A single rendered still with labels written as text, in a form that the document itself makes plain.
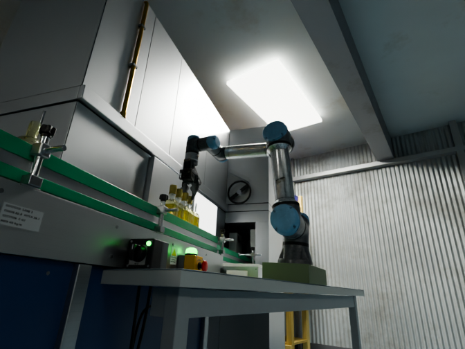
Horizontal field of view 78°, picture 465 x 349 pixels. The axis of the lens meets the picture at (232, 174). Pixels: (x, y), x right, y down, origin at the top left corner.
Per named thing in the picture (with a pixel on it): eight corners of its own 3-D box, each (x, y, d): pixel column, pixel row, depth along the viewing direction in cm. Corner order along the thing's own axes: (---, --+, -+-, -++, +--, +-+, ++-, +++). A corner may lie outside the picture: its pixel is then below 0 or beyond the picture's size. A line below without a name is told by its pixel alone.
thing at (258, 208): (247, 237, 306) (248, 160, 339) (282, 237, 294) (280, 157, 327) (225, 222, 244) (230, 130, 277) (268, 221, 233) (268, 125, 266)
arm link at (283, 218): (308, 238, 122) (292, 130, 146) (299, 230, 110) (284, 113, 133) (280, 242, 127) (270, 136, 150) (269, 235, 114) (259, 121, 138)
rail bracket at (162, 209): (158, 235, 97) (163, 197, 102) (178, 234, 95) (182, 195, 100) (151, 232, 94) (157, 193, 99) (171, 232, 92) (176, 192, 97)
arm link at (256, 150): (299, 142, 154) (219, 149, 176) (294, 132, 145) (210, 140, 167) (298, 162, 150) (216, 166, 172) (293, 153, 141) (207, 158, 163)
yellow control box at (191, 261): (185, 277, 108) (187, 257, 111) (203, 278, 106) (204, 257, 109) (176, 276, 102) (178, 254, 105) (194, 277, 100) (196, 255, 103)
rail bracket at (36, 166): (33, 192, 57) (52, 132, 62) (62, 190, 55) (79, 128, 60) (14, 185, 53) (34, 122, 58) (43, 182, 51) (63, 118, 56)
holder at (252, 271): (217, 282, 163) (218, 268, 166) (265, 284, 155) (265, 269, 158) (205, 281, 148) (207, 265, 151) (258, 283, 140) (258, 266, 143)
